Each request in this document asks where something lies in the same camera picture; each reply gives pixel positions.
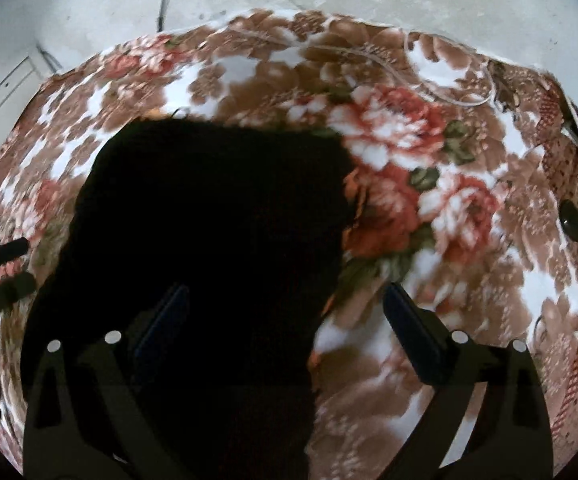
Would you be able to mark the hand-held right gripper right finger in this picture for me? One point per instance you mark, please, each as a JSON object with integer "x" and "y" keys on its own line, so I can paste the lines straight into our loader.
{"x": 409, "y": 330}

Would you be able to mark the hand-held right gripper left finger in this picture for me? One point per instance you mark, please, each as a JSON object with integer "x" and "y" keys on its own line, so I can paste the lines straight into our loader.
{"x": 169, "y": 320}

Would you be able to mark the black shirt with orange print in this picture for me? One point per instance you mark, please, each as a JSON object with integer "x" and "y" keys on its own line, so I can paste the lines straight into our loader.
{"x": 209, "y": 210}

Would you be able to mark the black round object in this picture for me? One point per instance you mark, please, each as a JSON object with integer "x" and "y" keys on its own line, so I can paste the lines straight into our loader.
{"x": 571, "y": 220}

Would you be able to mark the floral blanket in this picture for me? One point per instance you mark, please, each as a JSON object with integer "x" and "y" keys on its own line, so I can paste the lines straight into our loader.
{"x": 399, "y": 110}

